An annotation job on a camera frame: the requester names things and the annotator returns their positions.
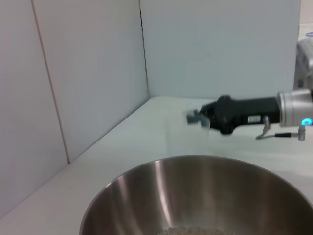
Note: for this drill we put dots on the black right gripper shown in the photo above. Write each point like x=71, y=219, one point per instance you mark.
x=234, y=112

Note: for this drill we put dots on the stainless steel mixing bowl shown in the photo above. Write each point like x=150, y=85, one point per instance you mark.
x=195, y=195

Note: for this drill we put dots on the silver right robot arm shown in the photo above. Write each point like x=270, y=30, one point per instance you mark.
x=293, y=107

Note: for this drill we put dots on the white partition board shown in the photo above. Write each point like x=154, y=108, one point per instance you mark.
x=220, y=49

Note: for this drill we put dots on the white silver wrist camera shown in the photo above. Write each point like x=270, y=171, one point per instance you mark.
x=305, y=63

